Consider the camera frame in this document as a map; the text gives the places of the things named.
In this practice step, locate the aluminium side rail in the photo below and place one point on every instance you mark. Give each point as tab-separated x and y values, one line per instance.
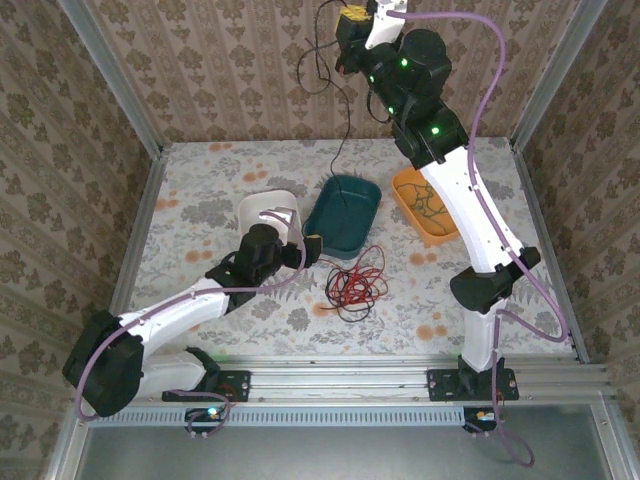
545	200
135	250

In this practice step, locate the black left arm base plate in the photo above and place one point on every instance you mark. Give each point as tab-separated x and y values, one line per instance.
235	384

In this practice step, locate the aluminium frame post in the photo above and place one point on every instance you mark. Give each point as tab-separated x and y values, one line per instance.
555	70
115	75

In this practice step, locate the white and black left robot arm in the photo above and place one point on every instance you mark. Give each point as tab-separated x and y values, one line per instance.
170	315

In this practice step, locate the small black controller box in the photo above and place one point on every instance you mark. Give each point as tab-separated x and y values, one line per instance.
207	415
480	417

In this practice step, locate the white plastic tray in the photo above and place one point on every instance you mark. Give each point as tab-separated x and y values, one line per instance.
252	207

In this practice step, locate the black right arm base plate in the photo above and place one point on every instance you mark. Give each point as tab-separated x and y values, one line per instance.
445	384

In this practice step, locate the orange plastic tray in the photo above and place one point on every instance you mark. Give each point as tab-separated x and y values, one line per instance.
435	230

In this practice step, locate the grey metal panel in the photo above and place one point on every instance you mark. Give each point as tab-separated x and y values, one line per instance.
325	455

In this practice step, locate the teal plastic tray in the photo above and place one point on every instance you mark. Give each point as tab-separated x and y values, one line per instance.
345	230

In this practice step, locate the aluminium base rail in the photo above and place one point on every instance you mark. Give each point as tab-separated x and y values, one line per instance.
340	377

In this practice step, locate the floral table cover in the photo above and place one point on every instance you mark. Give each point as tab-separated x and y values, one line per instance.
225	165

